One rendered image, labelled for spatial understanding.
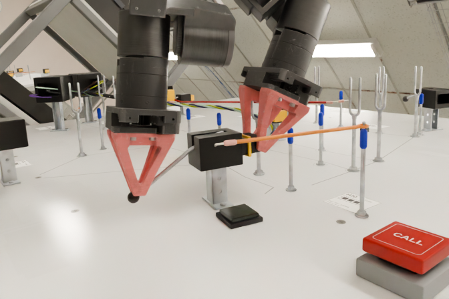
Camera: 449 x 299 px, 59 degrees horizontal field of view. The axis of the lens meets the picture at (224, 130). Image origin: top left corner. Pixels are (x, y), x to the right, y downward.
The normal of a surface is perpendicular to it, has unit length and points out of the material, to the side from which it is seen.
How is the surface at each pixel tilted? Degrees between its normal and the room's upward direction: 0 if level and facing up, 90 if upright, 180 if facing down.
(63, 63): 90
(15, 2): 90
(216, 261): 46
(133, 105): 112
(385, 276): 136
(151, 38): 93
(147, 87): 98
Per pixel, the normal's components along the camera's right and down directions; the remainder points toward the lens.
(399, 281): -0.79, 0.15
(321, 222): -0.04, -0.98
